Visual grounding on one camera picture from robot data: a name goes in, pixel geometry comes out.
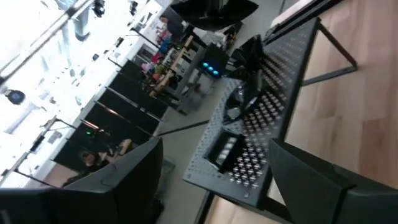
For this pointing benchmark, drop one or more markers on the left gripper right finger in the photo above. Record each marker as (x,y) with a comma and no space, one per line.
(326,202)

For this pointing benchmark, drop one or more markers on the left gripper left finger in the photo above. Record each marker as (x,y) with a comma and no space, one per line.
(109,202)

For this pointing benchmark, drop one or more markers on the small black square plate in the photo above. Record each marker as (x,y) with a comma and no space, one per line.
(228,152)

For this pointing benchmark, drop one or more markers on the person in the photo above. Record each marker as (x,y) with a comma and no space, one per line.
(172,28)
(90,160)

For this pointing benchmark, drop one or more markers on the black partition panels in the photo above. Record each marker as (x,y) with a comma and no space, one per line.
(130,109)

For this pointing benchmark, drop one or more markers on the black perforated metal rack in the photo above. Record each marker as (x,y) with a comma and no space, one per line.
(273,102)

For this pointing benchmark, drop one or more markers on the black ceiling spotlight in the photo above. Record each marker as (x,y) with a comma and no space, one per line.
(99,7)
(15,97)

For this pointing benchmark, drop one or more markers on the black computer with blue lights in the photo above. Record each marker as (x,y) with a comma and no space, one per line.
(214,59)

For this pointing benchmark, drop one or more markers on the overhead light bar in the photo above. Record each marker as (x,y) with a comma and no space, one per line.
(70,14)

